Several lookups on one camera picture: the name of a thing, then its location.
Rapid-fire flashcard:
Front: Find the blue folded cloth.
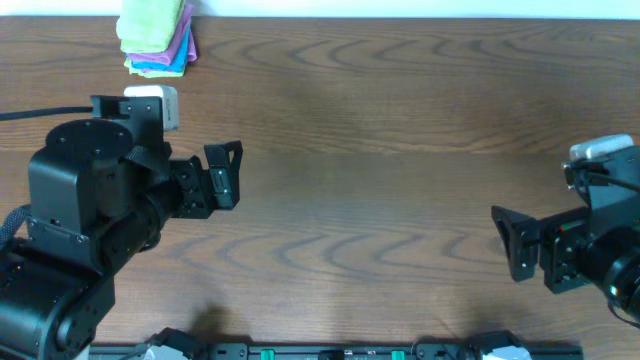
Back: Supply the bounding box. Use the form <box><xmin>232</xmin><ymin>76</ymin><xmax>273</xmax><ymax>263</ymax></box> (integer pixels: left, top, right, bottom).
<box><xmin>127</xmin><ymin>26</ymin><xmax>198</xmax><ymax>65</ymax></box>

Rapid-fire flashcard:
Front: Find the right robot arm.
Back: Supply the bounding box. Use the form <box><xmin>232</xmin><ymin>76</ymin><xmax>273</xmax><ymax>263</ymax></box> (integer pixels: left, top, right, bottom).
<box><xmin>491</xmin><ymin>145</ymin><xmax>639</xmax><ymax>328</ymax></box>

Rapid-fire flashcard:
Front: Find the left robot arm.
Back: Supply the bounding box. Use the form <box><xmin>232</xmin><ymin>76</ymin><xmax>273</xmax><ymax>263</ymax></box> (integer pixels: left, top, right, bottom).
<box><xmin>1</xmin><ymin>95</ymin><xmax>243</xmax><ymax>359</ymax></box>

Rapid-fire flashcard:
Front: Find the purple folded cloth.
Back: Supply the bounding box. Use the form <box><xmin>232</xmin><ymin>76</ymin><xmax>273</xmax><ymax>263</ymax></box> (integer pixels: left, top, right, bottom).
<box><xmin>126</xmin><ymin>3</ymin><xmax>198</xmax><ymax>76</ymax></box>

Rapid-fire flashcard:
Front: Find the light green folded cloth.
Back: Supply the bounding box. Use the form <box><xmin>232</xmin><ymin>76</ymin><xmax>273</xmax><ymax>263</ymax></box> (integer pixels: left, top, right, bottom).
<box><xmin>124</xmin><ymin>59</ymin><xmax>188</xmax><ymax>78</ymax></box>

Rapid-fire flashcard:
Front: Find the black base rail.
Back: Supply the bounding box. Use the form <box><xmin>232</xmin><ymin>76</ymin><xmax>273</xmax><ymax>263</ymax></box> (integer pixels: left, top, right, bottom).
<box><xmin>84</xmin><ymin>342</ymin><xmax>584</xmax><ymax>360</ymax></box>

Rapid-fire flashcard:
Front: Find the green microfiber cloth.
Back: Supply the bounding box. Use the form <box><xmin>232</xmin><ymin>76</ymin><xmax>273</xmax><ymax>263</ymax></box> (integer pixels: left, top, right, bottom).
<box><xmin>116</xmin><ymin>0</ymin><xmax>186</xmax><ymax>53</ymax></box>

